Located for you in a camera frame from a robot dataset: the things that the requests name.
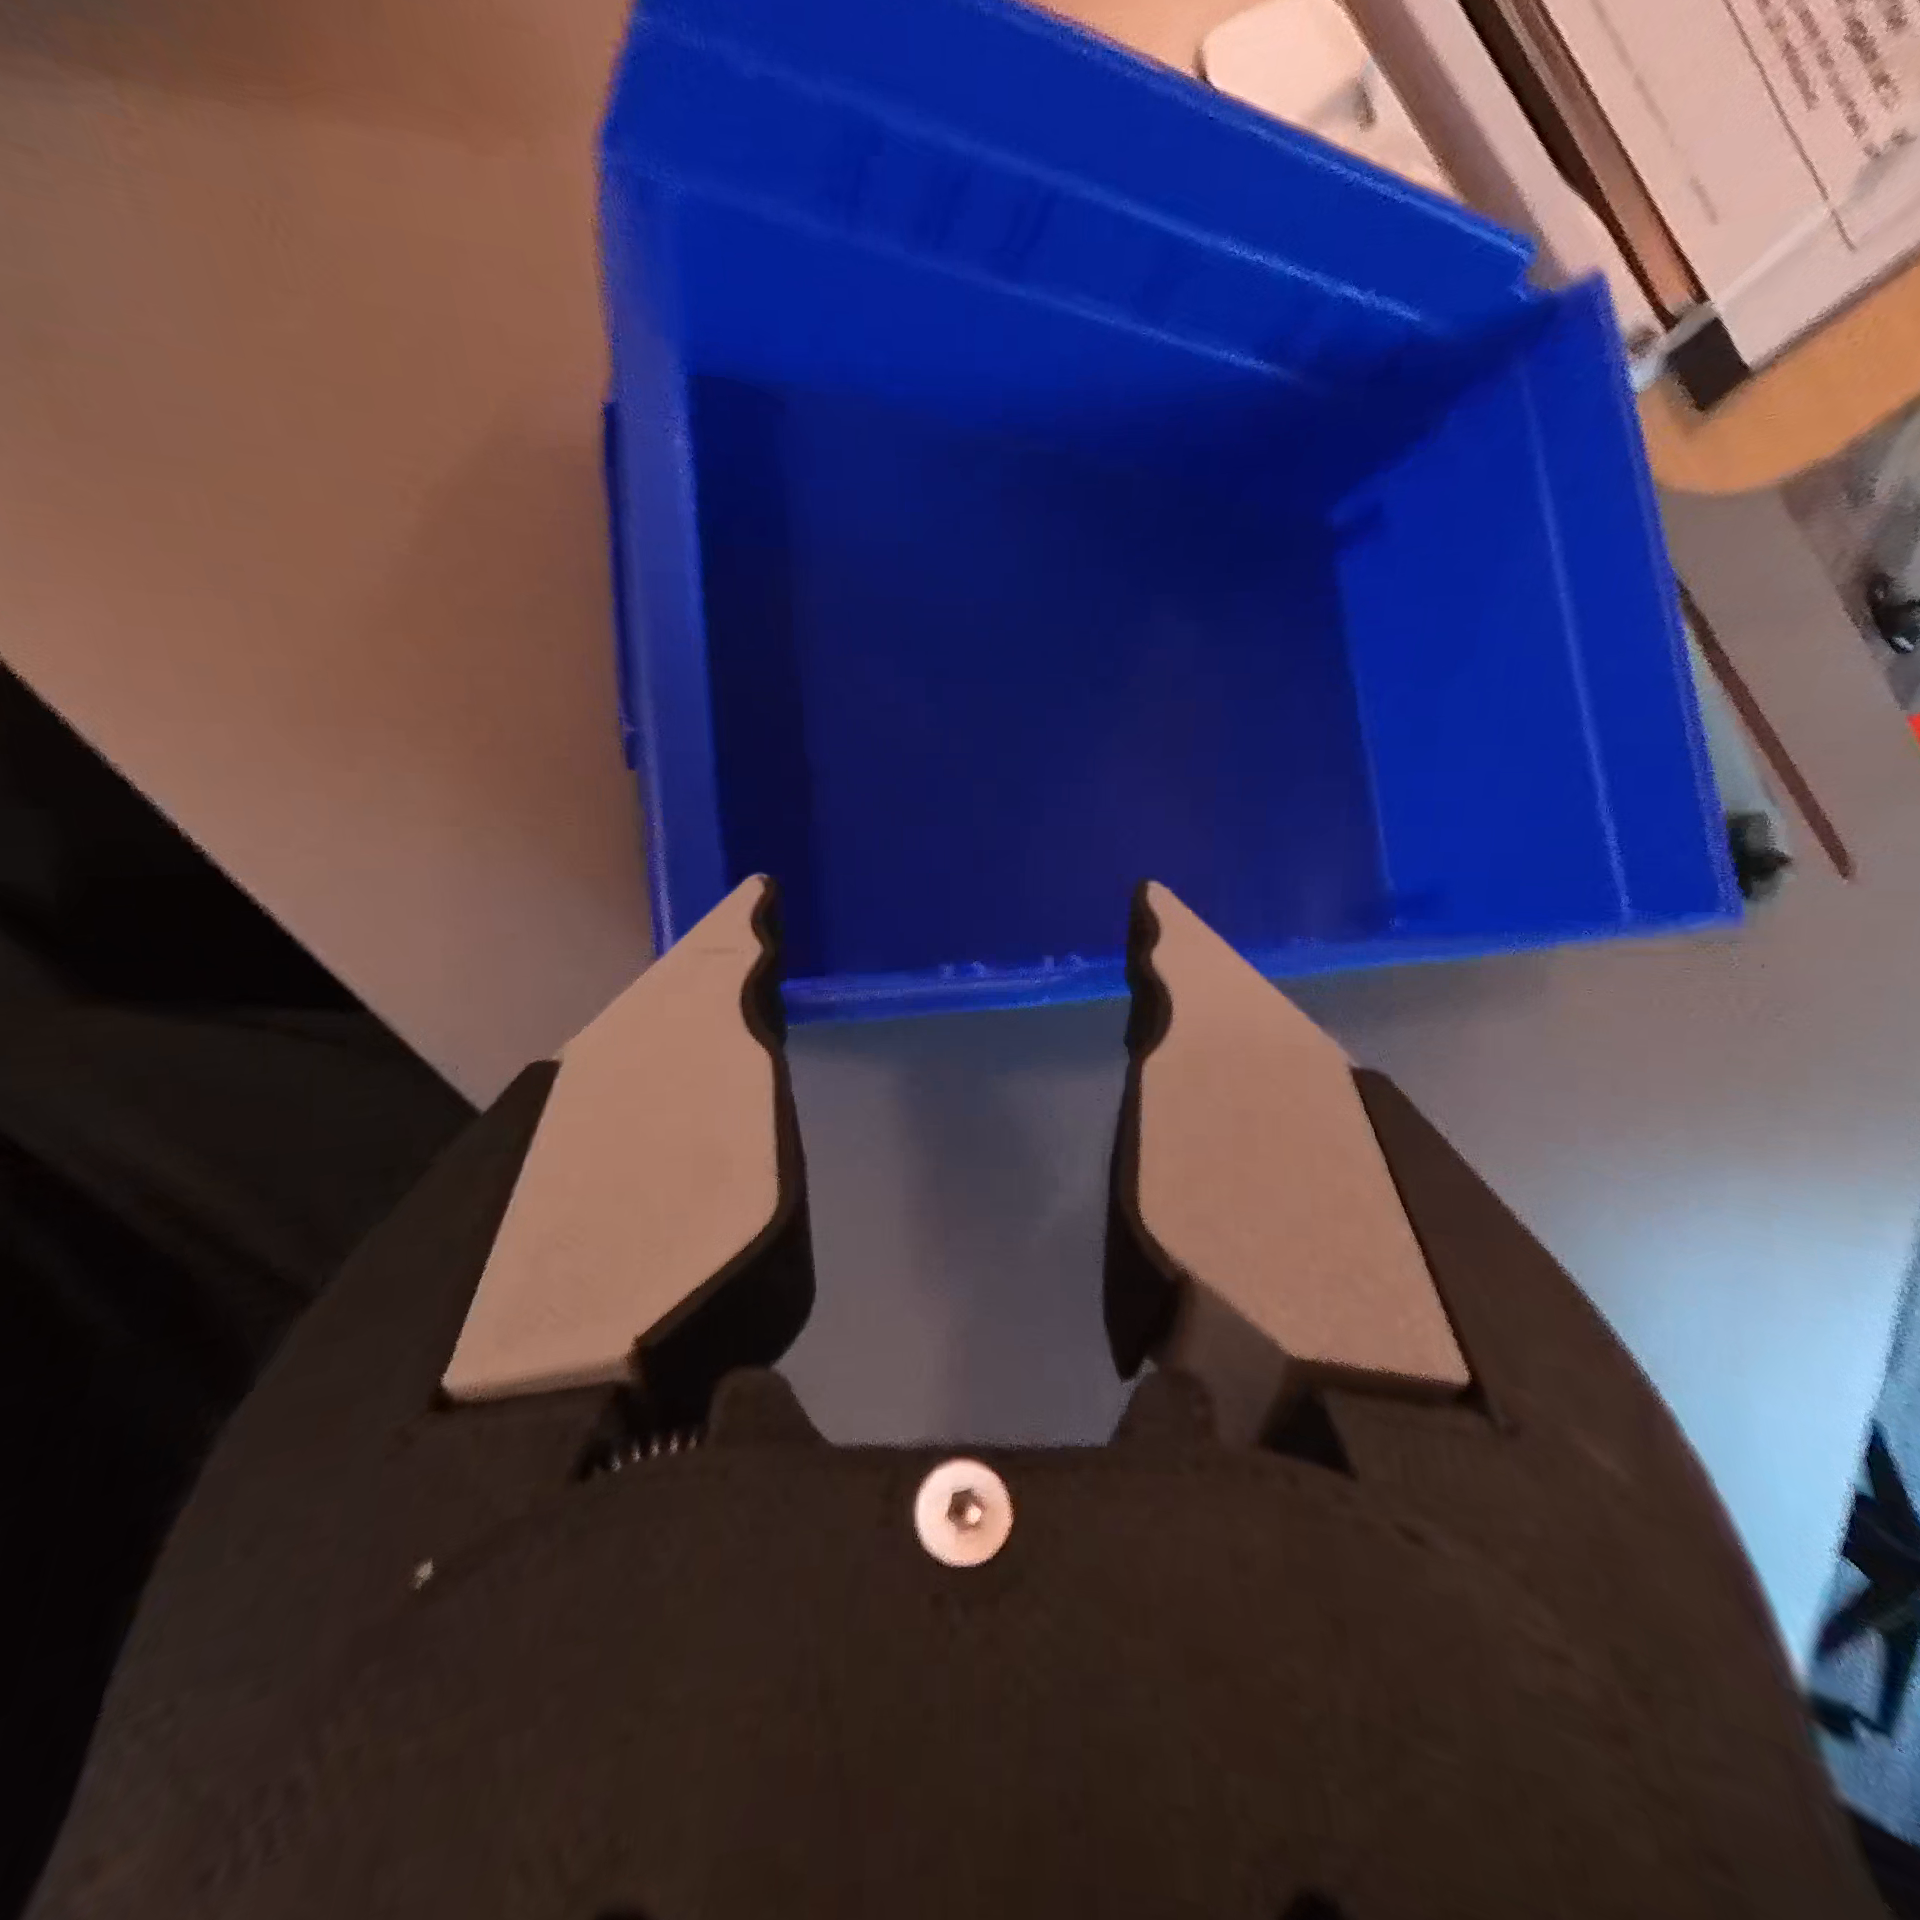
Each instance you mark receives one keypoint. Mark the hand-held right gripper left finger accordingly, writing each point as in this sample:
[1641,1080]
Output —
[630,1201]

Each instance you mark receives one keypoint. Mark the printed instruction sheet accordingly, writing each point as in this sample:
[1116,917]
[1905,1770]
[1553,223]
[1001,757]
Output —
[1695,134]

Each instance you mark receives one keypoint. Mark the silver tablet stand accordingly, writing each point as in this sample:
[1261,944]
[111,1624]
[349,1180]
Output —
[1275,52]

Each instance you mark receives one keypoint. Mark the instruction sheet on wooden stand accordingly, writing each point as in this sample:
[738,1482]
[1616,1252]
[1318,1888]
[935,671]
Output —
[1770,435]

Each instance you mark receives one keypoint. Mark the blue plastic bin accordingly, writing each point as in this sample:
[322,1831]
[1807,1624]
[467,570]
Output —
[1051,631]

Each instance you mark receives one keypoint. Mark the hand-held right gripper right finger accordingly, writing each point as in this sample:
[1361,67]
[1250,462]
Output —
[1291,1201]

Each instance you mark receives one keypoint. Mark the person's black clothing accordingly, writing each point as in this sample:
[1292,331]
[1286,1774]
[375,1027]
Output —
[150,1201]

